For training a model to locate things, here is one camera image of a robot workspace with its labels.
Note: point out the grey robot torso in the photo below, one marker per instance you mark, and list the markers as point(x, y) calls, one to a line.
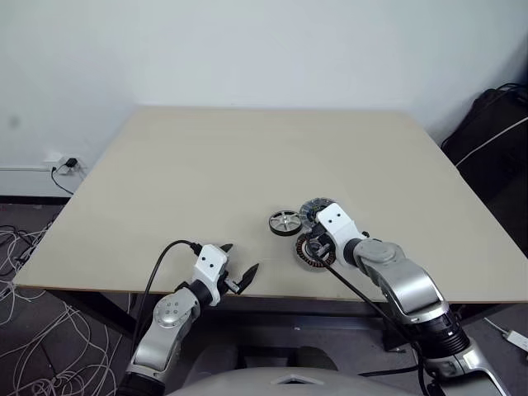
point(288, 385)

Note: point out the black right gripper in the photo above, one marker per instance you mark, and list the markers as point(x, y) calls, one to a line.
point(323, 247)

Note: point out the grey finned motor lid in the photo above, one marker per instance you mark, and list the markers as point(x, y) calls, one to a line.
point(309, 208)

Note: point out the silver spoked rotor black rim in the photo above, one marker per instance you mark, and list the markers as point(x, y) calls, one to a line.
point(283, 222)

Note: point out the dark grey rounded shape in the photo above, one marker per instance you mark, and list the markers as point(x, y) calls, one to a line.
point(216, 359)

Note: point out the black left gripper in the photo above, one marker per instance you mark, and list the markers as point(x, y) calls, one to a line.
point(231, 282)

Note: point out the black power adapter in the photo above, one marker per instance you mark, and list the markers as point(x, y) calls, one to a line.
point(71, 162)

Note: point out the black bag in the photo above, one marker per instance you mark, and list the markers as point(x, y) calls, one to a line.
point(495, 185)

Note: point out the white floor power strip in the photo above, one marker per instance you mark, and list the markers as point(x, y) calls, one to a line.
point(517, 339)

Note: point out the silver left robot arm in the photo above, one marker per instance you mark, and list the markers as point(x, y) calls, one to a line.
point(165, 313)

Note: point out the white wall power outlet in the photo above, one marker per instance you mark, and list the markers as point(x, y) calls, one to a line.
point(55, 158)

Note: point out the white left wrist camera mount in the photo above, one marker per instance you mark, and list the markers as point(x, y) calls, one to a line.
point(210, 260)

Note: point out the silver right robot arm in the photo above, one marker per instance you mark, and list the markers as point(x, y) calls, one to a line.
point(412, 284)

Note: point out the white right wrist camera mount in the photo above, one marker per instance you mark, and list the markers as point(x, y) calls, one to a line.
point(336, 220)

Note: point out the motor housing with copper windings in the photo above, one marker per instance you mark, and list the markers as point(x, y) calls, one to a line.
point(303, 257)

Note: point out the black table crossbeam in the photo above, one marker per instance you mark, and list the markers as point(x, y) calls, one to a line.
point(255, 307)

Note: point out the black table leg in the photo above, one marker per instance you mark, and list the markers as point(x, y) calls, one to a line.
point(99, 315)
point(482, 314)

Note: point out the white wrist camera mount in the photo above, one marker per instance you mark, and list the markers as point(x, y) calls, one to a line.
point(210, 260)
point(336, 220)

